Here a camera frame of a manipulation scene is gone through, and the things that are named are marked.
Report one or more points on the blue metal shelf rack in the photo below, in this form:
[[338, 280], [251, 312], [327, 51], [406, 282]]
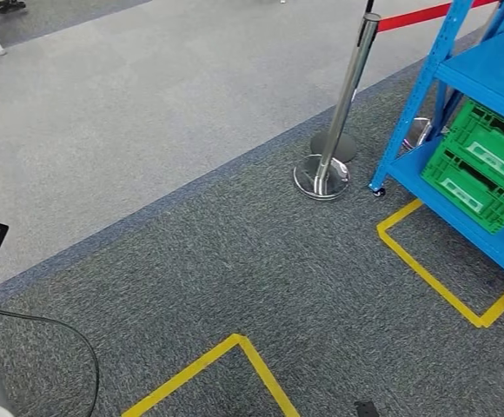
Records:
[[486, 75]]

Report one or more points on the yellow floor tape outline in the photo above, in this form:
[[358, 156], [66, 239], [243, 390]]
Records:
[[261, 368], [430, 279]]

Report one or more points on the chrome barrier stanchion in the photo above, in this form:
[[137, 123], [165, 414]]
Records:
[[347, 92], [417, 135]]

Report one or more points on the red barrier belt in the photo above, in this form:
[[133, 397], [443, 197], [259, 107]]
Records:
[[430, 12]]

